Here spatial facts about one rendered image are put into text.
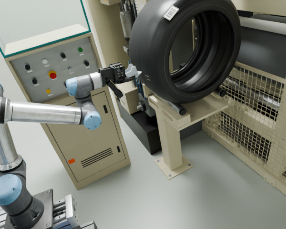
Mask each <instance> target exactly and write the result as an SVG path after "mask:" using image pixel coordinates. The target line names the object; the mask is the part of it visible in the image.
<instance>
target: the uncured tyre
mask: <svg viewBox="0 0 286 229"><path fill-rule="evenodd" d="M172 5H173V6H175V7H177V8H178V9H179V10H178V12H177V13H176V14H175V15H174V16H173V18H172V19H171V20H168V19H166V18H164V17H163V16H164V15H165V14H166V12H167V11H168V10H169V9H170V8H171V6H172ZM192 17H194V19H195V22H196V26H197V42H196V46H195V49H194V51H193V53H192V55H191V57H190V59H189V60H188V61H187V63H186V64H185V65H184V66H183V67H182V68H180V69H179V70H177V71H175V72H173V73H170V72H169V56H170V51H171V47H172V44H173V42H174V40H175V38H176V36H177V34H178V32H179V31H180V29H181V28H182V27H183V26H184V25H185V24H186V22H188V21H189V20H190V19H191V18H192ZM241 37H242V32H241V24H240V19H239V15H238V12H237V9H236V7H235V5H234V4H233V2H232V1H231V0H149V1H148V2H147V3H146V4H145V6H144V7H143V8H142V9H141V10H140V12H139V14H138V16H137V18H136V20H135V22H134V24H133V27H132V30H131V35H130V40H129V55H130V60H131V59H132V60H133V61H132V60H131V63H132V65H133V66H135V67H136V69H137V71H141V72H142V73H141V74H140V75H139V76H138V78H139V79H140V80H141V82H142V83H143V84H145V85H146V86H147V87H148V88H149V89H151V90H152V91H153V92H154V93H156V94H157V95H158V96H160V97H161V98H162V99H164V100H166V101H169V102H173V103H177V104H188V103H192V102H196V101H198V100H200V99H202V98H204V97H206V96H208V95H209V94H211V93H212V92H213V91H215V90H216V89H217V88H218V87H219V86H220V85H221V84H222V83H223V82H224V81H225V79H226V78H227V77H228V75H229V74H230V72H231V70H232V69H233V66H234V64H235V62H236V60H237V57H238V54H239V50H240V46H241ZM134 61H135V62H136V63H135V62H134ZM145 74H147V75H149V78H150V81H151V82H150V81H147V79H146V76H145Z"/></svg>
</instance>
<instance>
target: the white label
mask: <svg viewBox="0 0 286 229"><path fill-rule="evenodd" d="M178 10H179V9H178V8H177V7H175V6H173V5H172V6H171V8H170V9H169V10H168V11H167V12H166V14H165V15H164V16H163V17H164V18H166V19H168V20H171V19H172V18H173V16H174V15H175V14H176V13H177V12H178Z"/></svg>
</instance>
